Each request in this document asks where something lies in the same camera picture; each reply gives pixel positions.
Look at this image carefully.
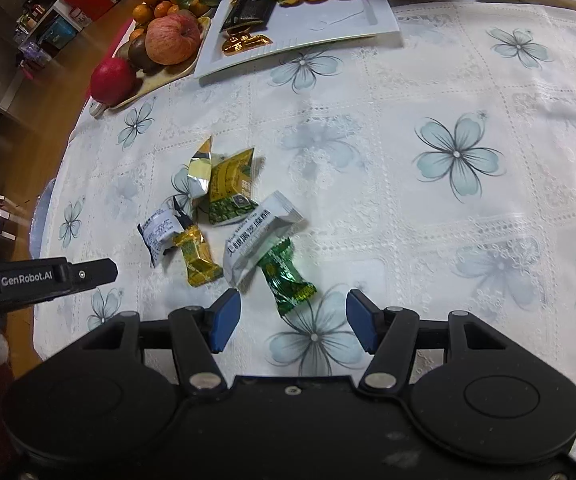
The dark red apple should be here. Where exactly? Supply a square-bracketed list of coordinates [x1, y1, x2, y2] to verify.
[90, 58, 137, 106]

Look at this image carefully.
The white rectangular plate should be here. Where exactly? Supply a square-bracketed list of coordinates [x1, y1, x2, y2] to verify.
[194, 0, 401, 80]

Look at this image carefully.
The pink red apple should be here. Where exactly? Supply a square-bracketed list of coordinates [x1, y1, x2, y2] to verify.
[145, 14, 202, 66]

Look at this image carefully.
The white grey snack packet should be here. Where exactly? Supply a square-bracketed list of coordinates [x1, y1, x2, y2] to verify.
[223, 191, 305, 288]

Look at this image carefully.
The dark blue white snack packet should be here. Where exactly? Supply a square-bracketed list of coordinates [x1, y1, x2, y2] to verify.
[138, 199, 196, 268]

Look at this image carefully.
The brown green kiwi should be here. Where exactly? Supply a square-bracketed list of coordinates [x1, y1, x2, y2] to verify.
[128, 35, 161, 73]

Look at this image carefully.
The white floral tablecloth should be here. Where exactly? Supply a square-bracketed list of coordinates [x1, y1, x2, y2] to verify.
[28, 0, 576, 461]

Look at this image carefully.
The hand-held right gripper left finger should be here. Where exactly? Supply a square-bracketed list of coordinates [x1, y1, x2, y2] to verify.
[82, 288, 243, 395]

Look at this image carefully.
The blue storage bin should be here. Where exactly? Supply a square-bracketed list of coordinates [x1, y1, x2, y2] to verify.
[38, 15, 78, 51]

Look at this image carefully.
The gold silver foil snack packet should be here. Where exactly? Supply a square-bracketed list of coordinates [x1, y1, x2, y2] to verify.
[188, 135, 226, 200]

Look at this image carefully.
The green foil candy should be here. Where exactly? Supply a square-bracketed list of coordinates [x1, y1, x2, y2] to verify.
[258, 237, 317, 317]

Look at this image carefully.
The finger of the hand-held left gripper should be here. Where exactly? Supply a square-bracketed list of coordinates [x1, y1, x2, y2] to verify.
[68, 258, 118, 295]

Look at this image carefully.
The small gold foil candy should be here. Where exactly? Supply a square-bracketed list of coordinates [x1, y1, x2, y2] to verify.
[173, 225, 223, 288]

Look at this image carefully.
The green yellow snack packet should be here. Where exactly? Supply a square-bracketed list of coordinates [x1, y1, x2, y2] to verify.
[207, 147, 259, 226]

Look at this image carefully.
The black snack packet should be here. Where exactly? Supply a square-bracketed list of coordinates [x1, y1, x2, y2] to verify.
[219, 0, 279, 33]

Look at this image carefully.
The pile of small tangerines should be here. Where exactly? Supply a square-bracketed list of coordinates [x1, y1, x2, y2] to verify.
[128, 0, 229, 43]

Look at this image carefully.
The cream fruit plate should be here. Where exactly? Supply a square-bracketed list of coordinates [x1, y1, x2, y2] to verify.
[89, 16, 212, 118]

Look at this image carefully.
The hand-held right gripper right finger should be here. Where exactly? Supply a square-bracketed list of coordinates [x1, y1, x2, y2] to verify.
[346, 288, 507, 395]

